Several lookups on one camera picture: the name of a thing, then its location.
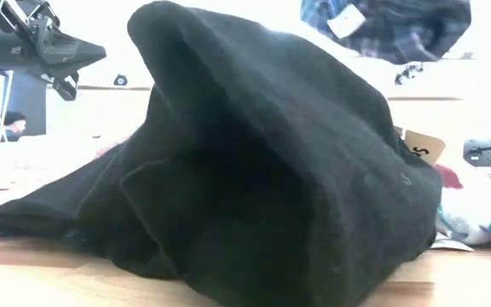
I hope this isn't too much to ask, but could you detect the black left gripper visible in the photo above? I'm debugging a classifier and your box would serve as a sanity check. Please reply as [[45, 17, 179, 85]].
[[0, 25, 107, 102]]

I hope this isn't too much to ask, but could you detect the pink garment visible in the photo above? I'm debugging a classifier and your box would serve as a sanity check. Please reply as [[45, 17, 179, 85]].
[[0, 131, 144, 223]]

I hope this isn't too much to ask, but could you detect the black fleece garment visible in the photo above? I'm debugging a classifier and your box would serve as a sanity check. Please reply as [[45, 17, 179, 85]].
[[0, 0, 443, 307]]

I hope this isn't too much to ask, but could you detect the blue plaid flannel garment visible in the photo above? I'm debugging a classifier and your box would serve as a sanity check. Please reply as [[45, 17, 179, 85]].
[[299, 0, 472, 66]]

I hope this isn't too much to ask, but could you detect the person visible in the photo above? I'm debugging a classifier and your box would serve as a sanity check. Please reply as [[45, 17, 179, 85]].
[[1, 110, 28, 143]]

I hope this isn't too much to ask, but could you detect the white paper tag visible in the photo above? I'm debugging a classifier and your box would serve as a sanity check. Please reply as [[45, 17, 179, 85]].
[[326, 3, 367, 40]]

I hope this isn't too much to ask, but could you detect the dark gadget on partition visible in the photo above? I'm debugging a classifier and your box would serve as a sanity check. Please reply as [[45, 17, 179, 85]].
[[393, 61, 425, 86]]

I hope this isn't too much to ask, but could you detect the brown cardboard size tag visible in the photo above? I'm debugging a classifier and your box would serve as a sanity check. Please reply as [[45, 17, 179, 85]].
[[401, 129, 447, 167]]

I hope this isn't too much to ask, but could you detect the maroon garment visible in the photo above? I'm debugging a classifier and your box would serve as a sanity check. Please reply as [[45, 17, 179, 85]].
[[434, 163, 465, 190]]

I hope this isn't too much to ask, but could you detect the black computer monitor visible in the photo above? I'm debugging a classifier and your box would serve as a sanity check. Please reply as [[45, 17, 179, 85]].
[[462, 137, 491, 169]]

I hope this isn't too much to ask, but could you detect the white flat paper label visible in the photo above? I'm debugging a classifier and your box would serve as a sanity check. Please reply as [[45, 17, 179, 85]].
[[430, 232, 476, 253]]

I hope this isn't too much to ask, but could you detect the white teal-trimmed garment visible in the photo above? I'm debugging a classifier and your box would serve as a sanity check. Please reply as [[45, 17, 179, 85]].
[[435, 161, 491, 252]]

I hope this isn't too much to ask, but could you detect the left wrist camera metal mount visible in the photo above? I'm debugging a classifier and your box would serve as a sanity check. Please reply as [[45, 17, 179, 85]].
[[0, 0, 62, 40]]

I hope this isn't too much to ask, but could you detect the low beige partition wall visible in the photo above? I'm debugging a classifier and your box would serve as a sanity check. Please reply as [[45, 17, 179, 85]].
[[77, 85, 153, 92]]

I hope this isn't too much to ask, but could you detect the tall beige partition wall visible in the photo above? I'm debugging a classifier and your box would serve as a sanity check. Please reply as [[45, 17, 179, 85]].
[[387, 96, 464, 102]]

